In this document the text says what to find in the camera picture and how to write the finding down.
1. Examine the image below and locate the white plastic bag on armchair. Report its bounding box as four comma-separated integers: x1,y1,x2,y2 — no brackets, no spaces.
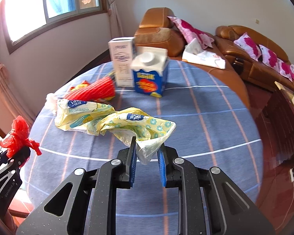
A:
182,39,226,70

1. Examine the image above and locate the red plastic bag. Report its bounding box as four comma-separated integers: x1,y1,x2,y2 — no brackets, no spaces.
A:
0,116,42,159

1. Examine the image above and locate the yellow crumpled wrapper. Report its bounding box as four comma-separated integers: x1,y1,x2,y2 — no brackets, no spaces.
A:
69,80,90,91

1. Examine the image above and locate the left pink curtain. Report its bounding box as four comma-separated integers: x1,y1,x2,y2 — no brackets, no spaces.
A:
0,12,35,128

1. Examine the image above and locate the pink curtain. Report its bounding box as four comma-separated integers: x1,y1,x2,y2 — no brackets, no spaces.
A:
0,12,35,128
107,0,124,38

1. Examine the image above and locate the pink floral pillow on armchair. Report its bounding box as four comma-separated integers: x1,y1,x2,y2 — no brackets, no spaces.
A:
168,16,214,49

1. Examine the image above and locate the orange leather armchair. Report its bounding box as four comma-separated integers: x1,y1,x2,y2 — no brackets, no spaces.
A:
134,7,250,108

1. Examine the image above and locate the right pink curtain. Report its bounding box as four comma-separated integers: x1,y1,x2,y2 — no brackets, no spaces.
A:
107,0,124,38

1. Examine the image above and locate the brown leather sofa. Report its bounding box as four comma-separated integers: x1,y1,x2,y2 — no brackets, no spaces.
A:
215,25,294,91

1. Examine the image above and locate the yellow green tissue wrapper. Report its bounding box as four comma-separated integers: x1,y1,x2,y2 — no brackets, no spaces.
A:
86,107,176,164

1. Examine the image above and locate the pink floral pillow on sofa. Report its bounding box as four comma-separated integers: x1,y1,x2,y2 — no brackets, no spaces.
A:
234,32,262,61

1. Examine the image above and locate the clear plastic bag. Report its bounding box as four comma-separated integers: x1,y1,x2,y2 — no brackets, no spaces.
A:
45,93,58,115

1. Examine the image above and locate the red foam fruit net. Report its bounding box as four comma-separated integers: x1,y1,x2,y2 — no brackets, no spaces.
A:
63,76,115,101

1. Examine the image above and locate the tall white carton box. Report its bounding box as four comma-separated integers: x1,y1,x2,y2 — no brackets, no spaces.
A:
108,37,136,88

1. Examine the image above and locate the window with dark frame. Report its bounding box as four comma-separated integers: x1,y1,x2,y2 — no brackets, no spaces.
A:
2,0,107,53

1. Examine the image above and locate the blue white milk carton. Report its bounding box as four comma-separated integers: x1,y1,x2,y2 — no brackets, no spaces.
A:
131,46,169,98

